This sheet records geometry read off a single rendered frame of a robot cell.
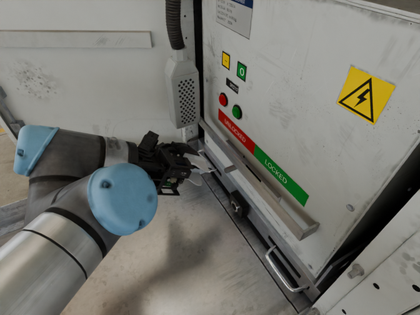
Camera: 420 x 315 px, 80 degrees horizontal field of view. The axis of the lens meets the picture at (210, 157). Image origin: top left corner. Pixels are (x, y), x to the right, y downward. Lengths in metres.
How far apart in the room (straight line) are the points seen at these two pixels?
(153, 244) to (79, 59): 0.56
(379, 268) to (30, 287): 0.36
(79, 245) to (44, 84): 0.75
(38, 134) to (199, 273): 0.45
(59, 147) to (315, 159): 0.38
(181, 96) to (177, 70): 0.06
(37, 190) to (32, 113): 0.67
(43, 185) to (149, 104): 0.53
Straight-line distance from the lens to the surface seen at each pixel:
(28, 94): 1.01
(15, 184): 2.40
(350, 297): 0.47
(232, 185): 0.71
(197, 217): 0.73
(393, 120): 0.34
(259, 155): 0.56
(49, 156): 0.41
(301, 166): 0.46
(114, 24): 0.78
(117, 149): 0.44
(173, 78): 0.59
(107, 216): 0.26
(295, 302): 0.66
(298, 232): 0.48
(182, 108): 0.64
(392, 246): 0.36
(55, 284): 0.25
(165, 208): 0.75
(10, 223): 0.90
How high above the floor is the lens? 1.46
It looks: 44 degrees down
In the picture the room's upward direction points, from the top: straight up
